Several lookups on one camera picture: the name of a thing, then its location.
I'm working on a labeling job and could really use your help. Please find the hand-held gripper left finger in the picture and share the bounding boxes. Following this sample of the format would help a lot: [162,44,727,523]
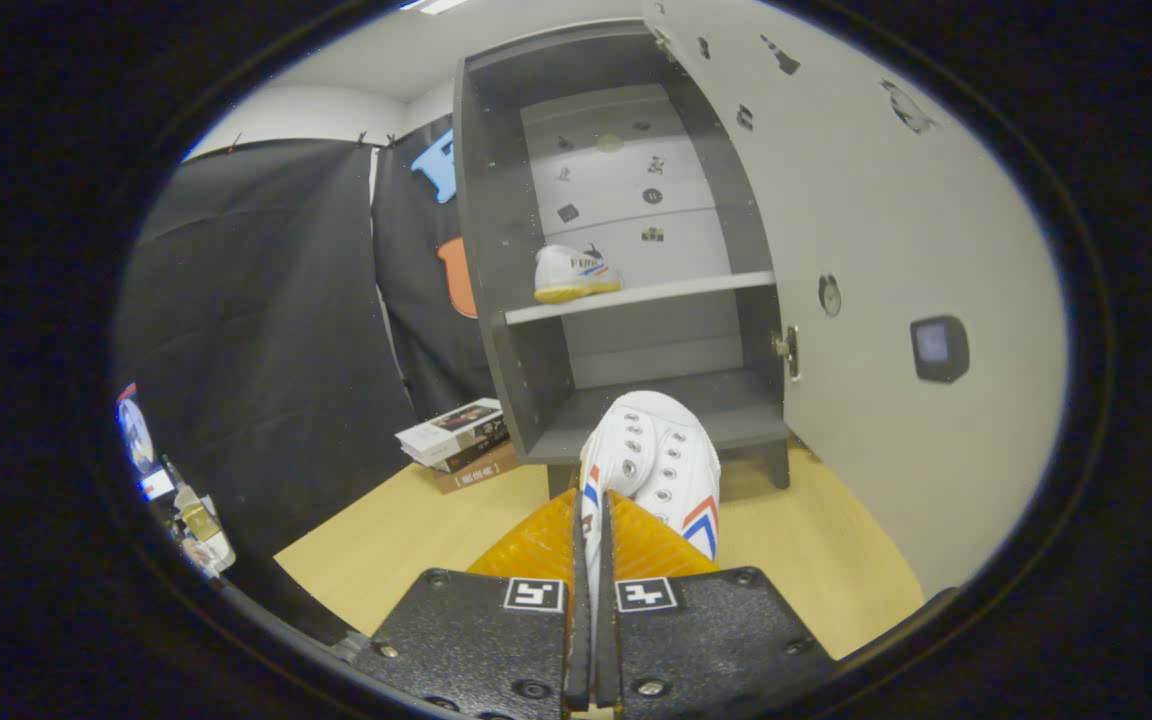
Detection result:
[351,487,592,720]

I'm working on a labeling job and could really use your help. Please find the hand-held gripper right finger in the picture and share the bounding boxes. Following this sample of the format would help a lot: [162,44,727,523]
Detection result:
[596,490,837,720]

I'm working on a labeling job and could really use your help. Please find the white striped shoe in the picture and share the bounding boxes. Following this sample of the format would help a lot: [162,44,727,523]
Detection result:
[576,390,722,621]
[533,243,624,305]

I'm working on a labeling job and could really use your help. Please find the grey shoe cabinet door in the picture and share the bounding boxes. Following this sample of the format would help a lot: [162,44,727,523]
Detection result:
[641,0,1072,601]

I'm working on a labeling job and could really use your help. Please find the grey shoe cabinet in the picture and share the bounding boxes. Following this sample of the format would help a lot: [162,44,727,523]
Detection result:
[451,18,794,498]

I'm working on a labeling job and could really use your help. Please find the brown book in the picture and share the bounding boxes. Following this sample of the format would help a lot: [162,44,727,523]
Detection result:
[433,443,520,495]

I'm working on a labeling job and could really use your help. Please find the dark book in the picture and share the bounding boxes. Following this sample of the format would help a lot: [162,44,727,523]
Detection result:
[431,432,512,473]

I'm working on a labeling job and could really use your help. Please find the white book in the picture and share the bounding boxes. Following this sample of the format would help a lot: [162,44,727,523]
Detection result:
[396,398,507,466]

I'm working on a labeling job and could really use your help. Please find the yellow-labelled bottle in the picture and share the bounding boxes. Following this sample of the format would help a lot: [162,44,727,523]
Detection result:
[161,455,237,573]

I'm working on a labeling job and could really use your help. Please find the black backdrop cloth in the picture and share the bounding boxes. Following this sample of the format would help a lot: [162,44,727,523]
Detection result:
[114,115,497,561]

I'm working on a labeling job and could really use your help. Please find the blue wall poster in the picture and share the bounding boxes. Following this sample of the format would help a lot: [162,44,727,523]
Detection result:
[116,383,177,501]

